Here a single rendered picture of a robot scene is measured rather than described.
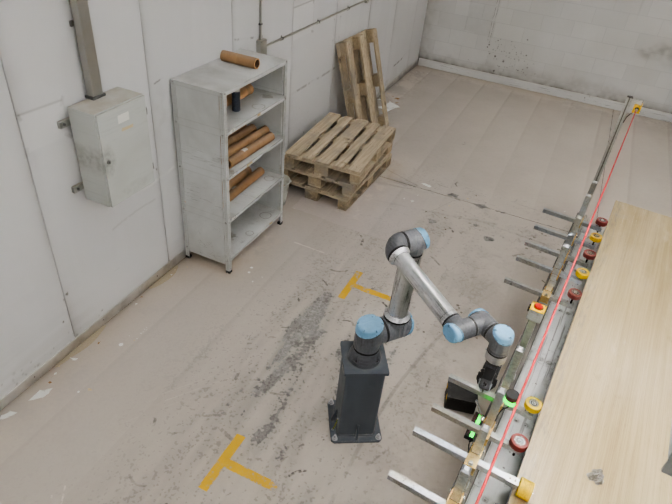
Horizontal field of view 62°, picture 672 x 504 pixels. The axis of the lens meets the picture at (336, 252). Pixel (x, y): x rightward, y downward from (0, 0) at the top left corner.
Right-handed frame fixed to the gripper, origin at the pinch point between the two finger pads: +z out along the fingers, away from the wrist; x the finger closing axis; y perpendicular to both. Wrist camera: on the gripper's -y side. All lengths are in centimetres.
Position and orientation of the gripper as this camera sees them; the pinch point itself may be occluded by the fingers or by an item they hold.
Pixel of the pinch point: (482, 391)
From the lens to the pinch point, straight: 273.7
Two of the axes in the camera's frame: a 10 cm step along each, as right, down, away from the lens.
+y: 5.1, -4.8, 7.2
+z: -0.9, 8.0, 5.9
